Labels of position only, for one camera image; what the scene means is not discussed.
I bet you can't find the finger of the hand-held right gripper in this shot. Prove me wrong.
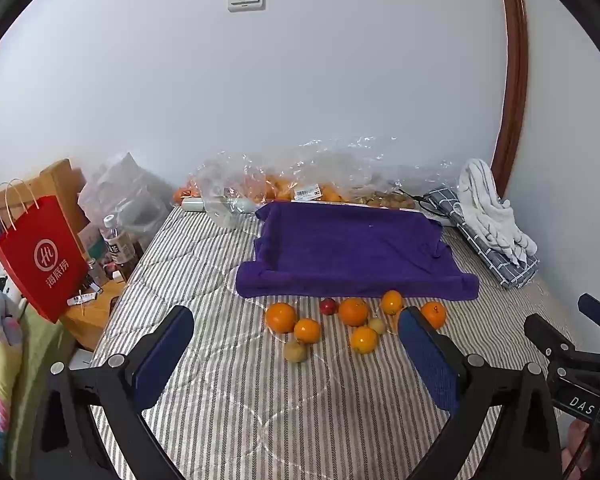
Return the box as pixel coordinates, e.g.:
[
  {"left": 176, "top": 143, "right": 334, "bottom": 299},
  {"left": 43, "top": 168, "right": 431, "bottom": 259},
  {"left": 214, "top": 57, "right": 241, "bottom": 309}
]
[
  {"left": 578, "top": 293, "right": 600, "bottom": 333},
  {"left": 523, "top": 313, "right": 577, "bottom": 361}
]

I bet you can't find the black cable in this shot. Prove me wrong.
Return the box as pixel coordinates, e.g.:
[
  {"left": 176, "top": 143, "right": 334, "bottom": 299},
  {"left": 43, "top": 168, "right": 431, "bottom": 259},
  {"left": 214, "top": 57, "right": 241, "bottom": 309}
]
[{"left": 394, "top": 189, "right": 438, "bottom": 213}]

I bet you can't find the wooden bedside table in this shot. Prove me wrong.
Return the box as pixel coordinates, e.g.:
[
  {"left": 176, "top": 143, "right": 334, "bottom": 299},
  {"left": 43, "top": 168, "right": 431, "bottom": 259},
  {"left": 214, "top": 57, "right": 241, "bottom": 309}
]
[{"left": 60, "top": 280, "right": 127, "bottom": 352}]

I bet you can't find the white striped towel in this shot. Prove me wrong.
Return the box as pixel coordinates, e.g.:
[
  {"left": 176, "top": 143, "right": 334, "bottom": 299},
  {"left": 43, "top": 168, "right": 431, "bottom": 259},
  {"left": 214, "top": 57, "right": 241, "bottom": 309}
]
[{"left": 457, "top": 158, "right": 538, "bottom": 268}]

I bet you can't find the plastic drink bottle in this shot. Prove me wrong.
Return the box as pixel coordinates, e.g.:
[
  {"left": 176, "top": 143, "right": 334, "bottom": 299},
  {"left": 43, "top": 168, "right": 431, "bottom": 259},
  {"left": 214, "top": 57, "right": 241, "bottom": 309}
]
[{"left": 100, "top": 215, "right": 141, "bottom": 281}]

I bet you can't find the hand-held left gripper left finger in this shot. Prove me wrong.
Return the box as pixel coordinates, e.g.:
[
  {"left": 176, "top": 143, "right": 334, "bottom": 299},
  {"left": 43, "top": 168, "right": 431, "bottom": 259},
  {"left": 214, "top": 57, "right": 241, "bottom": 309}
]
[{"left": 30, "top": 305, "right": 196, "bottom": 480}]

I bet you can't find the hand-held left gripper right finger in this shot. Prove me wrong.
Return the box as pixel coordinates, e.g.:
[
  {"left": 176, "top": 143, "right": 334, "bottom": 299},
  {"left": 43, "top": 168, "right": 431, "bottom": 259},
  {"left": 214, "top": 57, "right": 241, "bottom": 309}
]
[{"left": 397, "top": 305, "right": 563, "bottom": 480}]

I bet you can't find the red paper bag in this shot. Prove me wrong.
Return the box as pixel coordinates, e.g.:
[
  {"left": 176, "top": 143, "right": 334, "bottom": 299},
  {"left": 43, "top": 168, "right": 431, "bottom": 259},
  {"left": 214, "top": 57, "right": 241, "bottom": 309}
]
[{"left": 0, "top": 178, "right": 90, "bottom": 324}]

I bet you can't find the grey checked cloth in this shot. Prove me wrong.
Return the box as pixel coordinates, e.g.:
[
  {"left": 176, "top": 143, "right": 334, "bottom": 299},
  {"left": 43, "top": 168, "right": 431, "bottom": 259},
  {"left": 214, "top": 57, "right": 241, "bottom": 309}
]
[{"left": 425, "top": 187, "right": 540, "bottom": 290}]

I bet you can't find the brown wooden door frame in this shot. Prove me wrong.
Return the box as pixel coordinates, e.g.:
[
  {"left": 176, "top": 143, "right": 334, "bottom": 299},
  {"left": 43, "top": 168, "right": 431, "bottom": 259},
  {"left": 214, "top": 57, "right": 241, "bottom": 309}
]
[{"left": 490, "top": 0, "right": 530, "bottom": 198}]

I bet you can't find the teal and white box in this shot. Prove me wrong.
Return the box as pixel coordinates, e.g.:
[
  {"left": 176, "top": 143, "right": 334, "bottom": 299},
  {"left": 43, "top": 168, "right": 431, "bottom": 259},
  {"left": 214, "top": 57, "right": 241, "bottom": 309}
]
[{"left": 86, "top": 236, "right": 110, "bottom": 263}]

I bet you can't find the purple towel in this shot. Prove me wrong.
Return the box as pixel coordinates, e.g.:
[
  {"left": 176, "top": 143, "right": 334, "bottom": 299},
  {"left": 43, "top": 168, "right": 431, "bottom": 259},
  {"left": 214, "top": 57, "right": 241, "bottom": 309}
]
[{"left": 235, "top": 201, "right": 481, "bottom": 303}]

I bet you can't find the person's right hand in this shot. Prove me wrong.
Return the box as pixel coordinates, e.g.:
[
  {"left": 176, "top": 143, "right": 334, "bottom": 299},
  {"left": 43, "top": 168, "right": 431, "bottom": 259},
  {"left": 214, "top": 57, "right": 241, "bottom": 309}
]
[{"left": 562, "top": 420, "right": 597, "bottom": 480}]

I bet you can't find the clear plastic bag of walnuts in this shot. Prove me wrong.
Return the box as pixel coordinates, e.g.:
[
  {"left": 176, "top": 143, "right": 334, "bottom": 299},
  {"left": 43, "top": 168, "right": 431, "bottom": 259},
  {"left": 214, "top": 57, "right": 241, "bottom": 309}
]
[{"left": 330, "top": 135, "right": 461, "bottom": 211}]

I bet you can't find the white patterned box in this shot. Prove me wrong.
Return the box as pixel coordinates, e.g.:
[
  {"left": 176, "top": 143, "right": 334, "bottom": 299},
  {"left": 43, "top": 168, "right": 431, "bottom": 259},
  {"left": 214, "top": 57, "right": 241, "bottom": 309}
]
[{"left": 0, "top": 254, "right": 27, "bottom": 307}]

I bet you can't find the clear plastic bag of oranges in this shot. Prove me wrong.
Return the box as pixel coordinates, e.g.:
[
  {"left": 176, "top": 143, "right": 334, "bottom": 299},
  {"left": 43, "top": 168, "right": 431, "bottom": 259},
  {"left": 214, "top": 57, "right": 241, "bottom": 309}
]
[{"left": 187, "top": 150, "right": 351, "bottom": 231}]

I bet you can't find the grey translucent plastic bag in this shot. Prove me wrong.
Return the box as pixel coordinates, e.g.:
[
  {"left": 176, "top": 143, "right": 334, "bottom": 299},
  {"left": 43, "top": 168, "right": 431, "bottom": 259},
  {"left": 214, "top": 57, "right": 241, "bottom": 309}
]
[{"left": 77, "top": 152, "right": 173, "bottom": 251}]

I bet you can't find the green blanket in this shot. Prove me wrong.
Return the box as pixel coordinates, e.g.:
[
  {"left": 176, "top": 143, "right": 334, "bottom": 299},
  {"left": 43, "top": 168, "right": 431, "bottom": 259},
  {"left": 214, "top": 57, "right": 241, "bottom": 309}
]
[{"left": 7, "top": 305, "right": 81, "bottom": 480}]

